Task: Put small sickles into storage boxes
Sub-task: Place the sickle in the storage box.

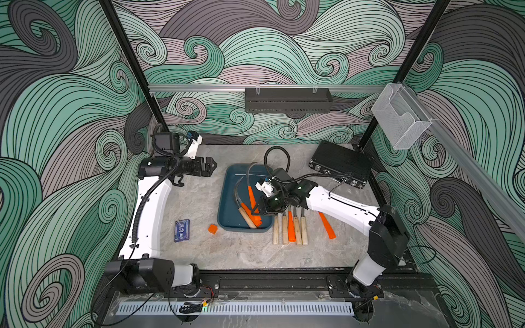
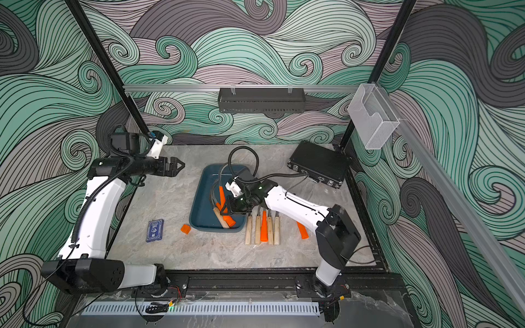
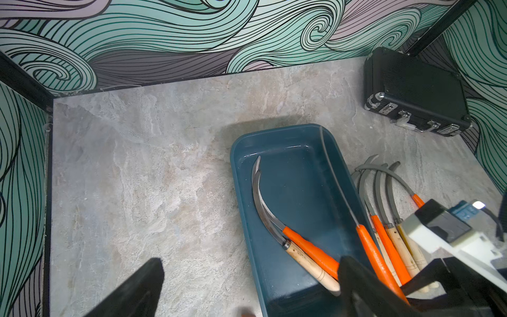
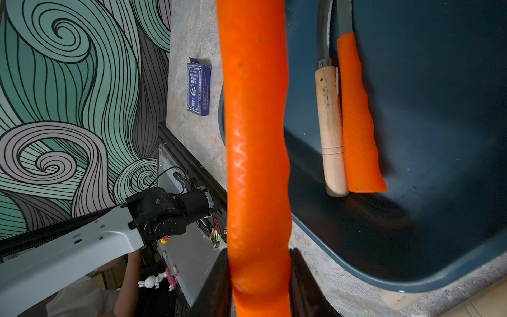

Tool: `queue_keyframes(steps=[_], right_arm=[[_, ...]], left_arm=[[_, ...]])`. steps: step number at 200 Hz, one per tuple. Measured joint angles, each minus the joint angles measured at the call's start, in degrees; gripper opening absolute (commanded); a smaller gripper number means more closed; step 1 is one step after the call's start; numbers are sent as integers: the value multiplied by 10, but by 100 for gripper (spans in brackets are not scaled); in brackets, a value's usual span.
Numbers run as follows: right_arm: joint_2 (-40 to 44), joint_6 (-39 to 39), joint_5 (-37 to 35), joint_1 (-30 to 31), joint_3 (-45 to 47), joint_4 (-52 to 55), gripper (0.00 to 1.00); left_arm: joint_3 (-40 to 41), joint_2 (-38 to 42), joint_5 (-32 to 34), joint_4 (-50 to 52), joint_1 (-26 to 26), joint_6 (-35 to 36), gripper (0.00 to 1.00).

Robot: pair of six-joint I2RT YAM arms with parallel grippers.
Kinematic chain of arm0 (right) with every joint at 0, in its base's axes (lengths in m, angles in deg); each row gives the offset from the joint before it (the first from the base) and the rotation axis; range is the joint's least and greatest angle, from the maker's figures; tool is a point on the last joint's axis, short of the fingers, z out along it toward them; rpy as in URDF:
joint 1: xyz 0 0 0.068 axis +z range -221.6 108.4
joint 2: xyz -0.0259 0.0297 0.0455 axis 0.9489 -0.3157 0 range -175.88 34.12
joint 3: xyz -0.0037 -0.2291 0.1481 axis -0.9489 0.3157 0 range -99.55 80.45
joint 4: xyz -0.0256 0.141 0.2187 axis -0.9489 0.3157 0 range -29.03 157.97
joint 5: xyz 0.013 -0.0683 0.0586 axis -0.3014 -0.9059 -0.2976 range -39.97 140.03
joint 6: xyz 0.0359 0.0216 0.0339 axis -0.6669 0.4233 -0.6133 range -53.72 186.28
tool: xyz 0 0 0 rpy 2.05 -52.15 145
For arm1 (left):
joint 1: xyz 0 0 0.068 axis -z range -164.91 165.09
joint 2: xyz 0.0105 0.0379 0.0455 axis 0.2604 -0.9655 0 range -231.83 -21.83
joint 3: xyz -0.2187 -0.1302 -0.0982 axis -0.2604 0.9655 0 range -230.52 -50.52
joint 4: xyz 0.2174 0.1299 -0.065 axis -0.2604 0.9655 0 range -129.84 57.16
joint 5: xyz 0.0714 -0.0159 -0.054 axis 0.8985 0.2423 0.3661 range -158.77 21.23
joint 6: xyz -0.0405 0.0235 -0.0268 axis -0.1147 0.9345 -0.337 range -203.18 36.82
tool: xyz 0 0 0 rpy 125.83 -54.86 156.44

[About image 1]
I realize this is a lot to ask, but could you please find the small orange block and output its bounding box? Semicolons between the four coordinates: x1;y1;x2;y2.
208;224;218;235

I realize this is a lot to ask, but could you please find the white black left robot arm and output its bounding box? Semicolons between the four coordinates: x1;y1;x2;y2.
105;131;217;295

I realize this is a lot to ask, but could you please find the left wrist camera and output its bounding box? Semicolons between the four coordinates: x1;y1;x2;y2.
184;131;202;159

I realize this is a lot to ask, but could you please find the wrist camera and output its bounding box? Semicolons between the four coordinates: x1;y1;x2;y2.
256;180;276;198
184;131;202;159

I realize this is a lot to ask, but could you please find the blue card pack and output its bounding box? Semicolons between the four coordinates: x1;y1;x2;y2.
174;219;190;243

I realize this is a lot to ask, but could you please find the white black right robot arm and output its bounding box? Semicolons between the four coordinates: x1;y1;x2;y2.
255;146;410;288

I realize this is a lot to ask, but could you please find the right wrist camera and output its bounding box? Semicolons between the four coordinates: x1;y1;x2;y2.
256;180;276;198

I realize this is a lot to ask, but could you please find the orange handle sickle long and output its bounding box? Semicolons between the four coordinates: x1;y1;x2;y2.
246;162;258;214

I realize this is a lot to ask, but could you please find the black case with latches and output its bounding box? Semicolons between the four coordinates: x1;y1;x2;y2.
308;141;371;189

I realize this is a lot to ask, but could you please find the black perforated wall shelf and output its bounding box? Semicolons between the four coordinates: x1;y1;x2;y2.
245;87;333;118

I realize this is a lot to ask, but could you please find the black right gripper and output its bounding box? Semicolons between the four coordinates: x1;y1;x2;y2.
250;191;290;216

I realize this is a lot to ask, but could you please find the white slotted cable duct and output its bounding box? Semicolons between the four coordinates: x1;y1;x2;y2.
115;301;354;317

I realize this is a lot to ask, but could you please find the teal plastic storage tray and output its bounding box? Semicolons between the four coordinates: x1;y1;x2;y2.
217;163;273;233

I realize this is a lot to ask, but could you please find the clear plastic wall bin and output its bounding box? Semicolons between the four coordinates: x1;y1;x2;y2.
372;83;431;150

